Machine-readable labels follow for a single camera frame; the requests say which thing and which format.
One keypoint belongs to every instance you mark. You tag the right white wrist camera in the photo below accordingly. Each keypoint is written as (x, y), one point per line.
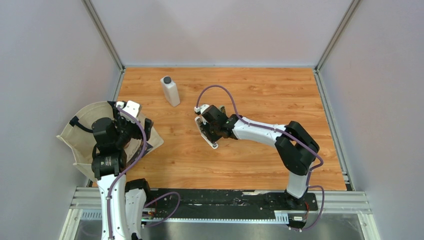
(198, 110)

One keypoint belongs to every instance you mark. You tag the white bottle black cap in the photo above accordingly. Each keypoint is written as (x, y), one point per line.
(170, 91)

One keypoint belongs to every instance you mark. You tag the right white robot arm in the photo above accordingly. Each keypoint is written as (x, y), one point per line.
(295, 146)

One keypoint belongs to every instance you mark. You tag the beige canvas tote bag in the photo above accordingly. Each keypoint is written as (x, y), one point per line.
(82, 142)

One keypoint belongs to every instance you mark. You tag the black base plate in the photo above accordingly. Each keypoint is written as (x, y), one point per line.
(232, 206)

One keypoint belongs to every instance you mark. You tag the aluminium frame rail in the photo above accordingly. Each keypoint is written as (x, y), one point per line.
(93, 14)

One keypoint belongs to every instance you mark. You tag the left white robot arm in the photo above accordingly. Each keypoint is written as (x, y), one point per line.
(122, 201)

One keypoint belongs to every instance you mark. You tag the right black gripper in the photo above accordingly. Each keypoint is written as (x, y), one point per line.
(205, 121)

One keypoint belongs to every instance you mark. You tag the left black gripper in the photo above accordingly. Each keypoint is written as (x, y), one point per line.
(138, 133)

